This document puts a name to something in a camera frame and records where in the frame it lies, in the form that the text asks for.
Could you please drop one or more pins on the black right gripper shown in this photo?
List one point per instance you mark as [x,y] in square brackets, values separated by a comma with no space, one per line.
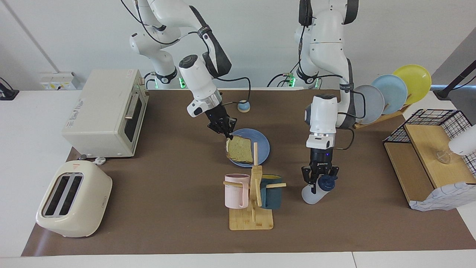
[218,116]

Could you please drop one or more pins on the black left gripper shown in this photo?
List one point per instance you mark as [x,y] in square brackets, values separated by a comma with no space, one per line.
[321,158]

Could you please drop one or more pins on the translucent squeeze bottle blue cap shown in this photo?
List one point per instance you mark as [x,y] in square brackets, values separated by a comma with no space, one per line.
[310,197]

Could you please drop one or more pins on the toasted bread slice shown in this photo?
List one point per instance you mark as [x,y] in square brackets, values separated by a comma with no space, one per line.
[240,150]

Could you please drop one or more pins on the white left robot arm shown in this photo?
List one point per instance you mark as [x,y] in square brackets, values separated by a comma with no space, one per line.
[325,44]

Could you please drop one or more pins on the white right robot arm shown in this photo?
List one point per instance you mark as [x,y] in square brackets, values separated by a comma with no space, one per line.
[197,78]

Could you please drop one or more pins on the blue round plate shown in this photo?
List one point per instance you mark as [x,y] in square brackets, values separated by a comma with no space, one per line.
[262,145]

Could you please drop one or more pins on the wooden plate rack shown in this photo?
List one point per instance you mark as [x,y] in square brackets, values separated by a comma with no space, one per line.
[375,122]

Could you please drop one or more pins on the pale grey plate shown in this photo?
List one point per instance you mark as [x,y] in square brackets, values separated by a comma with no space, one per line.
[372,104]

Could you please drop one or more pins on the light blue plate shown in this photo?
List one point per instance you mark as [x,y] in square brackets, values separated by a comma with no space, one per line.
[394,91]

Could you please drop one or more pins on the yellow plate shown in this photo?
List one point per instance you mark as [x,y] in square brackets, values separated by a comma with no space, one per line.
[416,80]

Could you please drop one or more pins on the dark teal mug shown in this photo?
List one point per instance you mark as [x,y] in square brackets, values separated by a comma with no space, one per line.
[271,195]

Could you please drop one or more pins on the pink ribbed mug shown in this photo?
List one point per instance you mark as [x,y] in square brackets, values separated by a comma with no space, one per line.
[234,193]

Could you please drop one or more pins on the wooden mug tree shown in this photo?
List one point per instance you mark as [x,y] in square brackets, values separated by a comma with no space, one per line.
[251,223]

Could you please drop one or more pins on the brown table mat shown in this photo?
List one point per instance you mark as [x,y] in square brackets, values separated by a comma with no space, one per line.
[167,193]

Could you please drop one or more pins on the wooden two-tier shelf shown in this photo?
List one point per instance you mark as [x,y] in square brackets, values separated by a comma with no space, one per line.
[427,141]

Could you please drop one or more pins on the clear glass cup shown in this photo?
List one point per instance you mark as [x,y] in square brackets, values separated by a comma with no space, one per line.
[442,157]

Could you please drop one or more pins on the white toaster oven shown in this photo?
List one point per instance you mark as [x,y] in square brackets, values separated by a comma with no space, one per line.
[100,111]

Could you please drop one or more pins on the white checked cloth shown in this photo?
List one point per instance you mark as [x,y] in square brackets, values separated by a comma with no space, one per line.
[446,195]

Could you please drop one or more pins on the white cylindrical device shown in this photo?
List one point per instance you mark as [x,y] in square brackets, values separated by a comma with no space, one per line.
[463,143]

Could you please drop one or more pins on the cream two-slot toaster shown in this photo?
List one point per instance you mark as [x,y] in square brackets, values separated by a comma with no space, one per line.
[80,203]

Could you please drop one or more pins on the black desk clamp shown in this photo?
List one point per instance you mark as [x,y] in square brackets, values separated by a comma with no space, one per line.
[8,93]

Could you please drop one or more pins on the black camera stand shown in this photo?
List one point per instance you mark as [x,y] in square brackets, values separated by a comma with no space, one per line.
[455,80]

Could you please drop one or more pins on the white wall socket strip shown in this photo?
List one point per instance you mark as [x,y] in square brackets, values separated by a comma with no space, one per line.
[59,80]

